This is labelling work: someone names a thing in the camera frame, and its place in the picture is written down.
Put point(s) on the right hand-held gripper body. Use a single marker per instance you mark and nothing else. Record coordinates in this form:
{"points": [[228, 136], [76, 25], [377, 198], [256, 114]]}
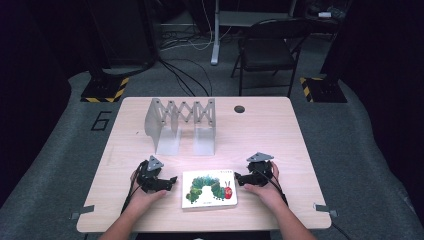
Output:
{"points": [[261, 171]]}

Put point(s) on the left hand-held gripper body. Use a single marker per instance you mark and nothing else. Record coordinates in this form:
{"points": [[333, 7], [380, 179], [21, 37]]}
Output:
{"points": [[148, 178]]}

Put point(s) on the white caterpillar picture book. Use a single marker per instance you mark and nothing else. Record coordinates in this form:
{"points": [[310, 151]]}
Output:
{"points": [[208, 200]]}

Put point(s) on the grey expandable metal book rack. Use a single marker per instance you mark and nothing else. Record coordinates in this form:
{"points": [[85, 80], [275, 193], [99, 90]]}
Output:
{"points": [[203, 140]]}

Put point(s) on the person's left hand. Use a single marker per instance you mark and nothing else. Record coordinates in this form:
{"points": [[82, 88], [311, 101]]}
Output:
{"points": [[143, 198]]}

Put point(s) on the person's right hand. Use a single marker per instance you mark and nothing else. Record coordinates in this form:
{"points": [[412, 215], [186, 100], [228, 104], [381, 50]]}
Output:
{"points": [[268, 195]]}

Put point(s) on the black stand base hazard stripes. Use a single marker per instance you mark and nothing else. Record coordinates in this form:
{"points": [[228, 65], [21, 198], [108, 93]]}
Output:
{"points": [[103, 90], [325, 90]]}

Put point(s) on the black folding chair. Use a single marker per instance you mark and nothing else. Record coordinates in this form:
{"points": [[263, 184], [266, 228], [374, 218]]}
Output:
{"points": [[266, 55]]}

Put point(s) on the white standing desk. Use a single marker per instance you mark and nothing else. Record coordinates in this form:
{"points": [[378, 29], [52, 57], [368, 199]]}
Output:
{"points": [[215, 40]]}

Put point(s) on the large black cabinet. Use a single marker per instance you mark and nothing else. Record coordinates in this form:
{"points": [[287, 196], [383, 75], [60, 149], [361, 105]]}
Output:
{"points": [[126, 33]]}

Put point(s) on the small white device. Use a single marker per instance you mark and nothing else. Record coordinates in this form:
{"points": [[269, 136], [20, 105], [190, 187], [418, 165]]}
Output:
{"points": [[324, 14]]}

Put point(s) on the grey metal table bracket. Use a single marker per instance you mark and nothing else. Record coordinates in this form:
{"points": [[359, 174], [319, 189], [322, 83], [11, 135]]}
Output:
{"points": [[325, 209], [83, 210]]}

